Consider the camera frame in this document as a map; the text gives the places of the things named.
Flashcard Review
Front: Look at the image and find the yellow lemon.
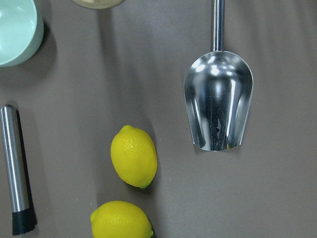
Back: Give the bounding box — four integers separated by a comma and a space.
110, 125, 158, 189
90, 201, 154, 238

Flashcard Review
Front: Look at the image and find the yellow lemon near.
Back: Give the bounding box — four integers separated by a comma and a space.
90, 201, 154, 238

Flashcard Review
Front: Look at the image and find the mint green bowl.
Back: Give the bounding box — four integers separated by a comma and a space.
0, 0, 44, 67

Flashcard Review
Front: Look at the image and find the steel ice scoop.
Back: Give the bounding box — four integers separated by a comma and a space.
184, 0, 253, 151

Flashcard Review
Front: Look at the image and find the wooden cup tree stand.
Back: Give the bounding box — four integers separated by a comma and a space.
73, 0, 124, 9

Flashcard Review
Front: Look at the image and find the yellow lemon far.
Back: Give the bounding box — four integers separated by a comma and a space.
110, 125, 158, 189

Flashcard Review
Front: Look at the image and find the steel muddler black tip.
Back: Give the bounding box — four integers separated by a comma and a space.
0, 105, 37, 236

